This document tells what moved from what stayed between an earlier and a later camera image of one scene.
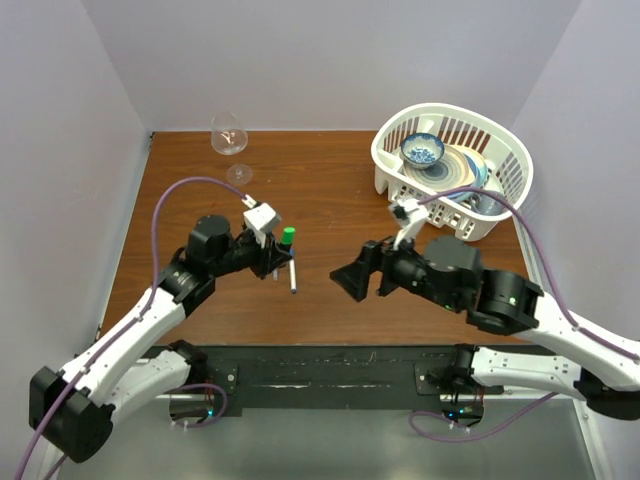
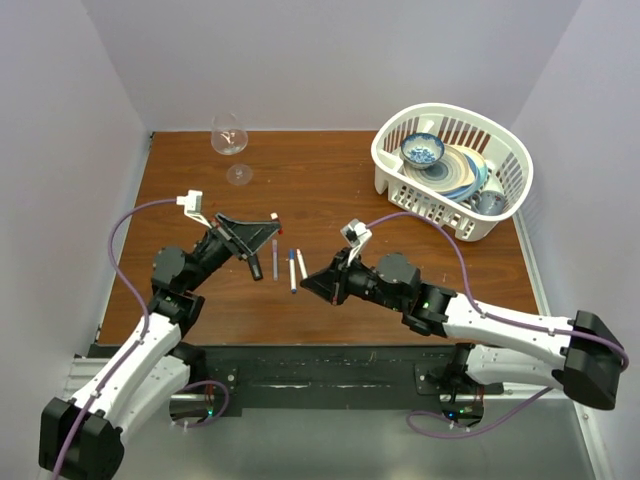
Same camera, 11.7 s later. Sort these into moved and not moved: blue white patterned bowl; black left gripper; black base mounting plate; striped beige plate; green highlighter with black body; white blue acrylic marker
Moved: green highlighter with black body; black left gripper
Not moved: blue white patterned bowl; white blue acrylic marker; black base mounting plate; striped beige plate
